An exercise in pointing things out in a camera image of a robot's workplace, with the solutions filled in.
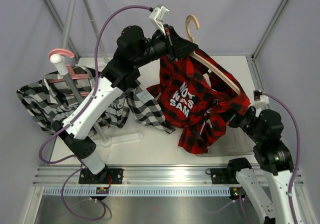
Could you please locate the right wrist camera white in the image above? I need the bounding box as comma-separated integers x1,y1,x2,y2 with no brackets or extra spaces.
248,90,269,115

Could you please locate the grey clothes rack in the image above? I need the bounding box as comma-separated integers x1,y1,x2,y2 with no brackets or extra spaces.
48,0,145,147

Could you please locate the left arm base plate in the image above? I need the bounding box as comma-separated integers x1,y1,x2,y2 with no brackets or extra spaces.
78,167,125,201

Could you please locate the aluminium front rail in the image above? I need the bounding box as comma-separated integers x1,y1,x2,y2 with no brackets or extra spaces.
31,165,305,187

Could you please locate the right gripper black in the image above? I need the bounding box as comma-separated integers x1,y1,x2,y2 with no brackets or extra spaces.
217,100,264,144

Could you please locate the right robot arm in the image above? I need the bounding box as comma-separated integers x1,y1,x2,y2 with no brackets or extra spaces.
223,106,304,224

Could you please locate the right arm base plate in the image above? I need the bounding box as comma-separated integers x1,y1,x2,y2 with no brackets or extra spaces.
205,168,239,185

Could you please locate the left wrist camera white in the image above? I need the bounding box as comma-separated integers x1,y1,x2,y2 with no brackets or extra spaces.
149,4,169,35

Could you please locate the pink plastic hanger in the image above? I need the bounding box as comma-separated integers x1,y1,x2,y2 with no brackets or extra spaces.
47,48,89,84

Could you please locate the beige plastic hanger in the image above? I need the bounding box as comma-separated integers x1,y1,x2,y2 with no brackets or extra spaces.
185,14,241,96

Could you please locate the red black plaid shirt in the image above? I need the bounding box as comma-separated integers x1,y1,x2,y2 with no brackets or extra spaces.
147,56,250,154

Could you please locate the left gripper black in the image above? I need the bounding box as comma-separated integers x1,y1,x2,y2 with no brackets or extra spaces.
131,23,198,68

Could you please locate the grey black plaid shirt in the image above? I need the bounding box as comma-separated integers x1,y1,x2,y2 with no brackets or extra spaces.
16,71,175,135

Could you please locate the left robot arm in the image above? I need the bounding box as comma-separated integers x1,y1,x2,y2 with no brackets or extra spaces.
58,24,199,184

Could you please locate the clear plastic bin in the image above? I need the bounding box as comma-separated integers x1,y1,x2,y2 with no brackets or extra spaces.
198,127,254,157

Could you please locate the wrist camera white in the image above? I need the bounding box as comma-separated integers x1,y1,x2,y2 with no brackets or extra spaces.
248,90,269,115
149,4,169,35

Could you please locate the slotted cable duct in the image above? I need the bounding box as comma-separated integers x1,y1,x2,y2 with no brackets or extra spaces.
43,186,231,197

